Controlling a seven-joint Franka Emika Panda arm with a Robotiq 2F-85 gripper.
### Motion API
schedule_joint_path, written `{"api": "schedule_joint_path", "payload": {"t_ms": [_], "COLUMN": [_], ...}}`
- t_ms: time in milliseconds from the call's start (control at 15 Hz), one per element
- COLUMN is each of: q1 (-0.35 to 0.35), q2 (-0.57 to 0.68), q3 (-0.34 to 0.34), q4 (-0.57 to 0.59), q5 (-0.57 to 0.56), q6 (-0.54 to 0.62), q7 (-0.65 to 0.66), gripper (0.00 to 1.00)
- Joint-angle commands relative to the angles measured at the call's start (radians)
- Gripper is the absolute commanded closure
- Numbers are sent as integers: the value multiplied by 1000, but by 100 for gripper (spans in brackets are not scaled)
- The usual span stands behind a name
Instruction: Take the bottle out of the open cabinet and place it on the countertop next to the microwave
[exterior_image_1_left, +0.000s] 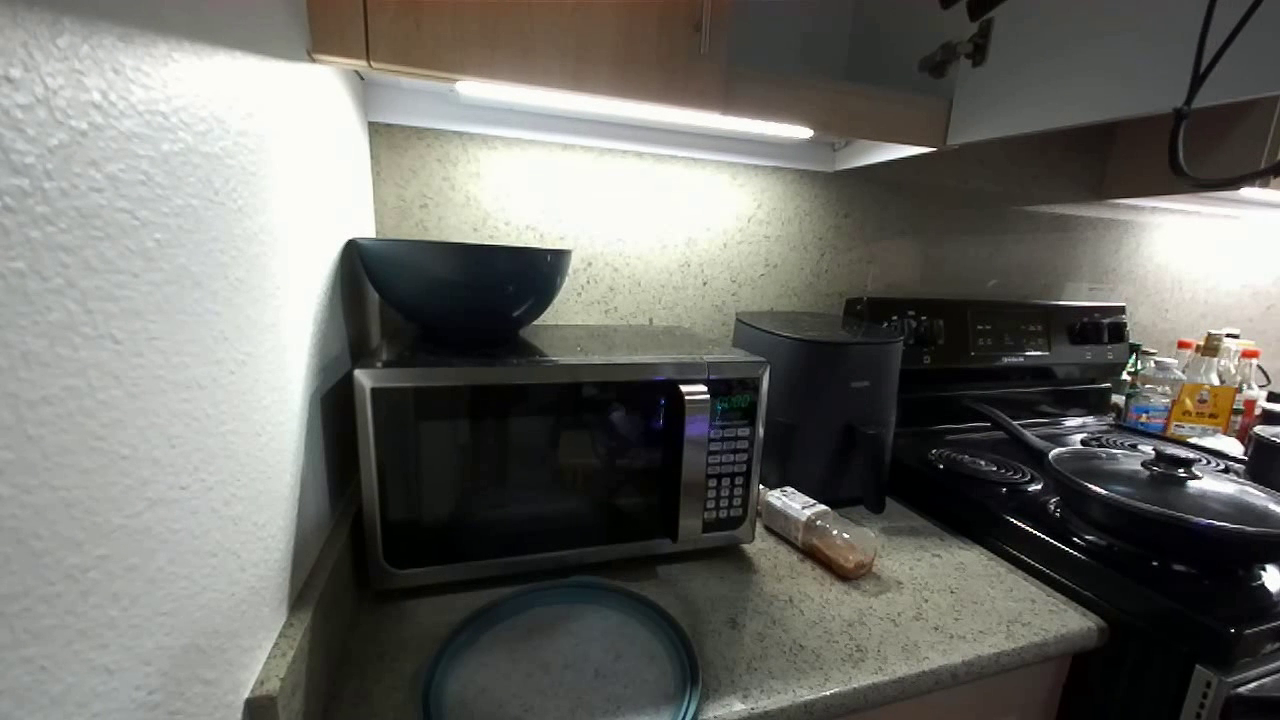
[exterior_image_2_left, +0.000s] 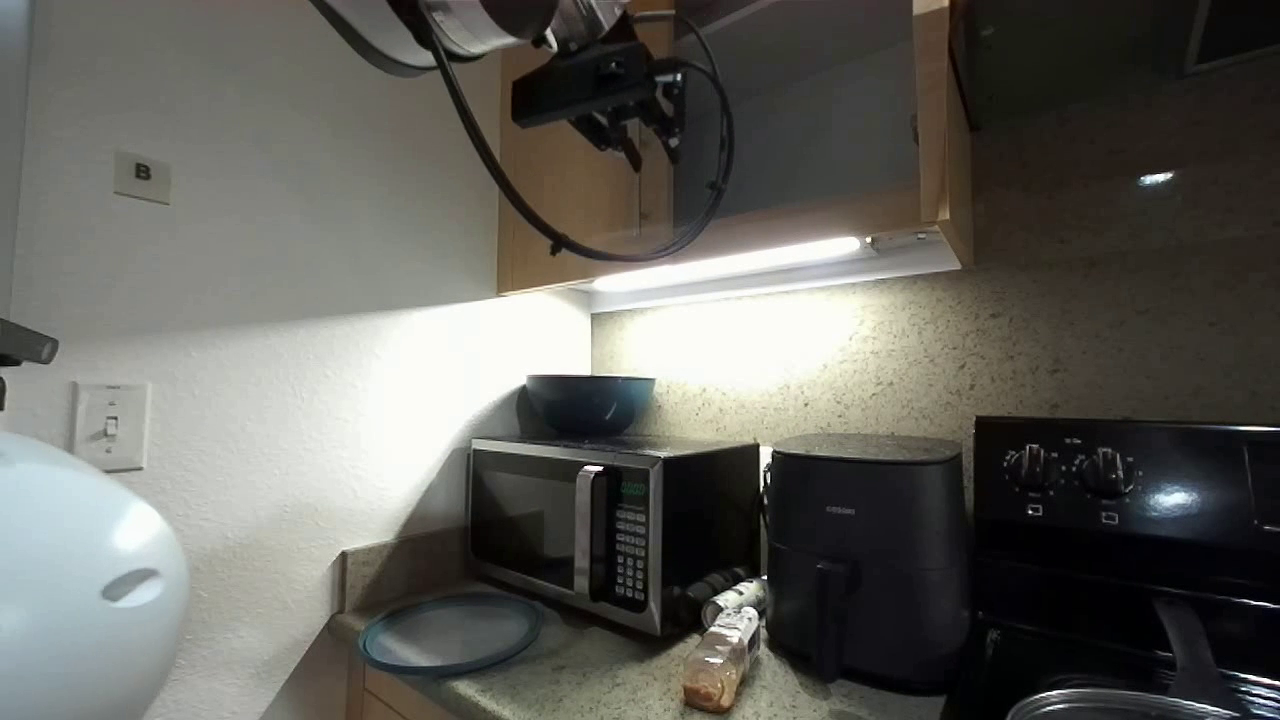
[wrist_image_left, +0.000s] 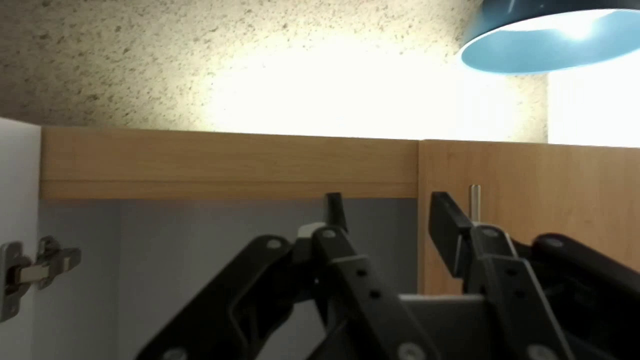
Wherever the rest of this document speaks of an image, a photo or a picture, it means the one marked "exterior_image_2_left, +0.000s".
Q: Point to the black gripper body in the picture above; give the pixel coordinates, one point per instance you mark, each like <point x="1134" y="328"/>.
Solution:
<point x="667" y="101"/>

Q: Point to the clear bottle with brown liquid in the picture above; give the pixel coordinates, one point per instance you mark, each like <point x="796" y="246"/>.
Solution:
<point x="721" y="654"/>

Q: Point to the under-cabinet light bar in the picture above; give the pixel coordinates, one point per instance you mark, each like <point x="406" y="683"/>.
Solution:
<point x="733" y="264"/>

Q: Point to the stainless steel microwave oven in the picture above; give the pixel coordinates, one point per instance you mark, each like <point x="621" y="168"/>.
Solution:
<point x="532" y="521"/>

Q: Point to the dark blue bowl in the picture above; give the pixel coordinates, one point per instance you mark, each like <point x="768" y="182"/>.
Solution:
<point x="590" y="404"/>

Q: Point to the black air fryer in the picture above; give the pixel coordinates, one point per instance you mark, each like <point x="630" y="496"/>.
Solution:
<point x="867" y="546"/>

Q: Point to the black stove knob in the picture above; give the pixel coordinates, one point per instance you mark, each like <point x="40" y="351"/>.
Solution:
<point x="1031" y="471"/>
<point x="1104" y="471"/>

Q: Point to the blue rimmed round plate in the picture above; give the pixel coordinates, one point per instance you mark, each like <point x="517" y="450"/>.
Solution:
<point x="444" y="629"/>

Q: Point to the black electric stove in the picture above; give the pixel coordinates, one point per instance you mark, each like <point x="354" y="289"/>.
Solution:
<point x="1134" y="534"/>

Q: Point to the white rounded plastic housing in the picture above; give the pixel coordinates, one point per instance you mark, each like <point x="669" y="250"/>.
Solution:
<point x="75" y="584"/>

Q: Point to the black frying pan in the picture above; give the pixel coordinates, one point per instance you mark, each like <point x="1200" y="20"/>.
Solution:
<point x="1193" y="654"/>

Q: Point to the wooden wall cabinet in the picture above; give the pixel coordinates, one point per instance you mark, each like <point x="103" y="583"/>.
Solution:
<point x="586" y="215"/>

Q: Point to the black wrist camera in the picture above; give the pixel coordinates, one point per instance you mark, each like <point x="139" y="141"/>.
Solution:
<point x="572" y="87"/>

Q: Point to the white wall plate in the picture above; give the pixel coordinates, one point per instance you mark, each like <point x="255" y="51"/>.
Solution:
<point x="140" y="179"/>

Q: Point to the white light switch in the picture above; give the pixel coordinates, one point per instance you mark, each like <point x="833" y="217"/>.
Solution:
<point x="112" y="425"/>

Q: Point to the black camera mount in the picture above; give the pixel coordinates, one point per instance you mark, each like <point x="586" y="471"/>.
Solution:
<point x="25" y="345"/>

